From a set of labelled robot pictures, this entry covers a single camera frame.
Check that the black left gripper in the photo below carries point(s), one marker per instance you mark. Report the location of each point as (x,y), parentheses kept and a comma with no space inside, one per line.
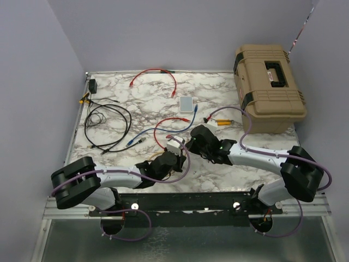
(180,161)

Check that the tan plastic tool case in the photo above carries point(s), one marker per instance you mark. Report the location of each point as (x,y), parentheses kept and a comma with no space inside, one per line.
(267,90)

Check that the yellow black utility knife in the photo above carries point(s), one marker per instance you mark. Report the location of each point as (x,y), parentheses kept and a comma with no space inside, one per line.
(223,122)

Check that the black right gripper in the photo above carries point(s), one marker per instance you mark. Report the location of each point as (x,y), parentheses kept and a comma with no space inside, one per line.
(191,146)

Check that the yellow black screwdriver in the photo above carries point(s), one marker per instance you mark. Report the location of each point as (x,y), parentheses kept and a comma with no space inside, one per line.
(85,98)

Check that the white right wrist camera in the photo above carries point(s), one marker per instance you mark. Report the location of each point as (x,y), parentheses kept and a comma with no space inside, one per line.
(211,124)

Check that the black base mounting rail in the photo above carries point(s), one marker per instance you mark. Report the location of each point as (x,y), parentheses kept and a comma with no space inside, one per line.
(142,210)

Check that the white small router box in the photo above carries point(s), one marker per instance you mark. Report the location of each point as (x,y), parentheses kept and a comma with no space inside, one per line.
(186,105)

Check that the aluminium frame rail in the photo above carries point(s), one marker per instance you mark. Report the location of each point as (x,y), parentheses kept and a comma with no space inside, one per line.
(73,182)

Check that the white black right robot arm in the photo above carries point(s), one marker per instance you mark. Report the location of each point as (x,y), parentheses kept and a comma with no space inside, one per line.
(299,175)

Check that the black power adapter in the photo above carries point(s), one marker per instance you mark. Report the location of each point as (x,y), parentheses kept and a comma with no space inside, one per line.
(92,86)

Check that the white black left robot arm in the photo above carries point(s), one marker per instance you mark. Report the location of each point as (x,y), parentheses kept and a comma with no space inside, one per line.
(105,195)

